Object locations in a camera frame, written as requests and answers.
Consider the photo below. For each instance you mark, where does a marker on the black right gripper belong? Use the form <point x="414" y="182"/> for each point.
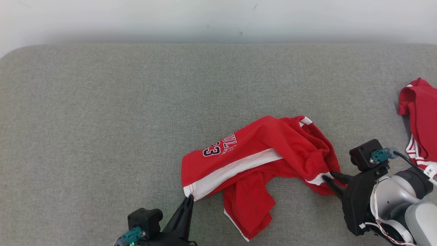
<point x="358" y="205"/>

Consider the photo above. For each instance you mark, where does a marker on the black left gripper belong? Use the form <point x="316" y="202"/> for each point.
<point x="170" y="241"/>

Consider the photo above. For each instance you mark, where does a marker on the red white-striped jersey shorts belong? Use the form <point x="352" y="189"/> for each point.
<point x="259" y="143"/>

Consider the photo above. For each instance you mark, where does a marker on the red white-sleeved jersey shirt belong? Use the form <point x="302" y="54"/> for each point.
<point x="423" y="112"/>

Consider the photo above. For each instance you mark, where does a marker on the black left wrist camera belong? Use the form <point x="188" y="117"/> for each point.
<point x="145" y="218"/>

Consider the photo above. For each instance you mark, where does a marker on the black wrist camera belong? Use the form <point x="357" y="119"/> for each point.
<point x="363" y="153"/>
<point x="145" y="218"/>

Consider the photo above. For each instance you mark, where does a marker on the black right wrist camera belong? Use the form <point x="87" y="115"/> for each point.
<point x="363" y="153"/>

